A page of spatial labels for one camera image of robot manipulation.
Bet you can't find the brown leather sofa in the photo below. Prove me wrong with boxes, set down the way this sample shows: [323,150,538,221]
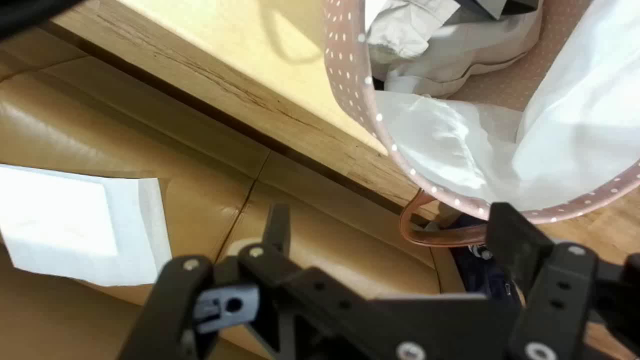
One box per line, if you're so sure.
[0,26,467,360]

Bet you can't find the dark blue printed object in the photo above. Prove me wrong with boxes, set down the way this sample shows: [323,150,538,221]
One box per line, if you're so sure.
[452,242,528,315]

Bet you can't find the pink polka dot basket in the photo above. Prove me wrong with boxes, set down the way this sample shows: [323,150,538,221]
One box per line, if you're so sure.
[319,0,640,250]

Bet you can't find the white paper sheet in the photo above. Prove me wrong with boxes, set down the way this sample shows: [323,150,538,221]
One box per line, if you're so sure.
[0,162,174,288]

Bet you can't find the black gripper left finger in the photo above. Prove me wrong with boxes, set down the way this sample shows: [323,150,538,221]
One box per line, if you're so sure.
[118,202,315,360]

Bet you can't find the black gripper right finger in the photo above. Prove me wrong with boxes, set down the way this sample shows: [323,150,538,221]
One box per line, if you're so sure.
[483,202,640,360]

